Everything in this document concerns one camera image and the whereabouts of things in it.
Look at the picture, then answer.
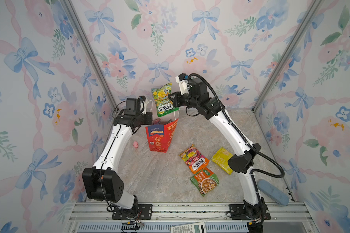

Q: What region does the purple Fox's candy bag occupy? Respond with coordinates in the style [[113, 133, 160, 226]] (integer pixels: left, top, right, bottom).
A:
[[153, 118, 161, 125]]

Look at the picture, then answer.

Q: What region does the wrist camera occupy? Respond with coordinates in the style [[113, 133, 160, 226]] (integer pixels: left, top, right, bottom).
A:
[[139, 96, 149, 114], [176, 73, 189, 95]]

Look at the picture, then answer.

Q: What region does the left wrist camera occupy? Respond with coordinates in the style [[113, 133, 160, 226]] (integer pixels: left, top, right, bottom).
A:
[[139, 96, 149, 114]]

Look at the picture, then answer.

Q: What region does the blue grey cloth roll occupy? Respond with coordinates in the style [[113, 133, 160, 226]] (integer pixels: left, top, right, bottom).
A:
[[257, 180, 289, 206]]

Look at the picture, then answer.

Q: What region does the white calculator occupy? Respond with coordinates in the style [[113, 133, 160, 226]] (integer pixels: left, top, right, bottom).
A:
[[170, 222, 207, 233]]

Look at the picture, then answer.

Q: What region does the orange Fox's candy bag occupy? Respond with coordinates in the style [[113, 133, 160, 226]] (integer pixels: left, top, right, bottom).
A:
[[179, 144, 210, 174]]

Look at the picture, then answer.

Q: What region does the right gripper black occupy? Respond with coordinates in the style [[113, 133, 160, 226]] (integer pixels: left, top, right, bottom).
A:
[[168, 92, 200, 112]]

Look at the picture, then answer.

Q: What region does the black corrugated cable conduit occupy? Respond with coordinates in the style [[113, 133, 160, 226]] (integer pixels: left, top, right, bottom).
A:
[[186, 72, 285, 179]]

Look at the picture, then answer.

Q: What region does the green noodle snack packet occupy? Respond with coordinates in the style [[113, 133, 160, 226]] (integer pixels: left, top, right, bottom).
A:
[[190, 168, 219, 197]]

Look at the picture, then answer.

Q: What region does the green Fox's candy bag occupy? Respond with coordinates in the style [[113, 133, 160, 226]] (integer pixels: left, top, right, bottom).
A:
[[151, 83, 179, 117]]

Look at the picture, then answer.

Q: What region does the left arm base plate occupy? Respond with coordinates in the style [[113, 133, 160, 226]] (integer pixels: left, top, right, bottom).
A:
[[112, 204, 153, 220]]

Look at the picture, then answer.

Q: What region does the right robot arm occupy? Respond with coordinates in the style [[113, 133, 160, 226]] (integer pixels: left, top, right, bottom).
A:
[[169, 73, 265, 220]]

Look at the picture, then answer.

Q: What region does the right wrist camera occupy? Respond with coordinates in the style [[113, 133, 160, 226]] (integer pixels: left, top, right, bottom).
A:
[[176, 73, 189, 95]]

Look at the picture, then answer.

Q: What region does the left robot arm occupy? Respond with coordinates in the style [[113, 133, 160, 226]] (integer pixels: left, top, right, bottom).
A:
[[82, 96, 153, 212]]

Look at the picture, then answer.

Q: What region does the red paper gift bag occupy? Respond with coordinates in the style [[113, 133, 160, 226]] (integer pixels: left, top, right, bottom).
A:
[[145, 100, 180, 153]]

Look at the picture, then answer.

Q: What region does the yellow snack packet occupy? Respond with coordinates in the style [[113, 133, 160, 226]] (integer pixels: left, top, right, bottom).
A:
[[212, 147, 233, 175]]

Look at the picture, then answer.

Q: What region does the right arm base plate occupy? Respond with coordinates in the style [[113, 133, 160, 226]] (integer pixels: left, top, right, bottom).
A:
[[226, 203, 262, 220]]

